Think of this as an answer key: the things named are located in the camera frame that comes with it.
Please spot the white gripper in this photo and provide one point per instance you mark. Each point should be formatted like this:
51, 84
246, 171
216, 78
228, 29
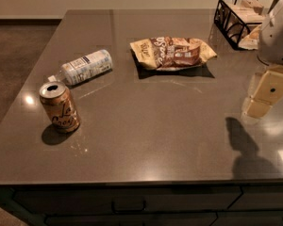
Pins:
277, 38

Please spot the orange LaCroix soda can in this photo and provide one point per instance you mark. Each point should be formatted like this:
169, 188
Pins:
59, 106

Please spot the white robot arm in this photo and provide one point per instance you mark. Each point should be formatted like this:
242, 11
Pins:
266, 87

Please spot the napkins in basket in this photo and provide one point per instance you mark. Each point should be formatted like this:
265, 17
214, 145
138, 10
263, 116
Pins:
245, 22

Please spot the brown chip bag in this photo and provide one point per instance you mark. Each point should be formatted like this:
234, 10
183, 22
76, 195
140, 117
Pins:
171, 54

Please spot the black wire basket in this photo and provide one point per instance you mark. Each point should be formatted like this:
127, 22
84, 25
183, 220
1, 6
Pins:
221, 17

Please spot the black drawer handle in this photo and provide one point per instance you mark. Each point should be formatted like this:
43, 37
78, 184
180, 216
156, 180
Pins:
127, 207

